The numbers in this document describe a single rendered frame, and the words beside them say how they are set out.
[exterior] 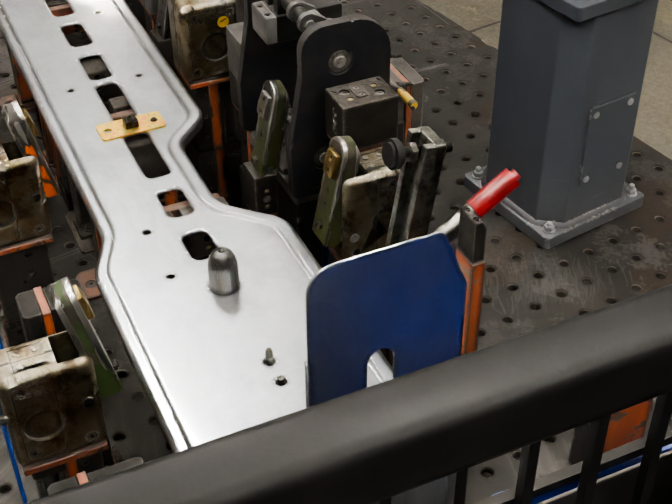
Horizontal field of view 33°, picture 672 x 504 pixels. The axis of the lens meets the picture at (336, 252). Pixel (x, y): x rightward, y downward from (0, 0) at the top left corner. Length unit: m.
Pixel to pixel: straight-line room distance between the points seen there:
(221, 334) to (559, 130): 0.70
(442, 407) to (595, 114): 1.36
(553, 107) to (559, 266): 0.24
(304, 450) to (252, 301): 0.88
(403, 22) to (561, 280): 0.84
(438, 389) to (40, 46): 1.40
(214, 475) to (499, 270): 1.41
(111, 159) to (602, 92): 0.70
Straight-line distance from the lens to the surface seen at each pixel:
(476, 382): 0.32
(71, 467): 1.17
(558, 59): 1.60
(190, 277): 1.21
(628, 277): 1.71
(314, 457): 0.30
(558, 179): 1.71
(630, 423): 0.87
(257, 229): 1.27
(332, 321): 0.71
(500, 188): 1.10
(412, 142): 1.03
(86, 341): 1.06
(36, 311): 1.22
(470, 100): 2.08
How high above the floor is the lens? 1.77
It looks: 39 degrees down
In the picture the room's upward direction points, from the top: straight up
